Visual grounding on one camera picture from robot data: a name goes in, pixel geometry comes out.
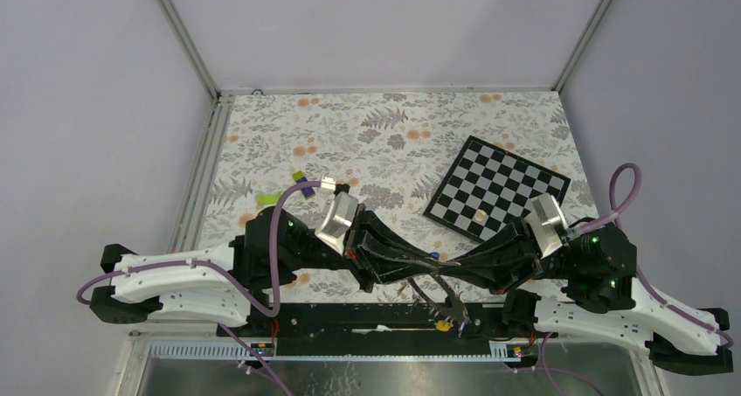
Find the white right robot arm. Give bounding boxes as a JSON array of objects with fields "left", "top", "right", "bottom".
[{"left": 440, "top": 194, "right": 733, "bottom": 376}]

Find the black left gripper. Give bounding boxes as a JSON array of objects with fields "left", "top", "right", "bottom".
[{"left": 287, "top": 204, "right": 441, "bottom": 294}]

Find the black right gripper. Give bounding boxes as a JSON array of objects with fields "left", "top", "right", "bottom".
[{"left": 440, "top": 213, "right": 579, "bottom": 293}]

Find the white chess piece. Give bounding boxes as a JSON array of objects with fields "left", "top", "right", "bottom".
[{"left": 474, "top": 210, "right": 487, "bottom": 223}]

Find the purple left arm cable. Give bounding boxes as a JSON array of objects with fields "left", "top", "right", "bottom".
[{"left": 76, "top": 180, "right": 337, "bottom": 396}]

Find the black white chessboard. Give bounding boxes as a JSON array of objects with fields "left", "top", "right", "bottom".
[{"left": 423, "top": 135, "right": 571, "bottom": 243}]

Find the purple yellow marker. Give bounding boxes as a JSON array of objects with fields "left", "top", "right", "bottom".
[{"left": 292, "top": 171, "right": 307, "bottom": 184}]

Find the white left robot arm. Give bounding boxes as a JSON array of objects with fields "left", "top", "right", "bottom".
[{"left": 76, "top": 178, "right": 444, "bottom": 336}]

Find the black front rail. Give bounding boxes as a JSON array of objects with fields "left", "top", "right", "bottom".
[{"left": 233, "top": 302, "right": 544, "bottom": 339}]

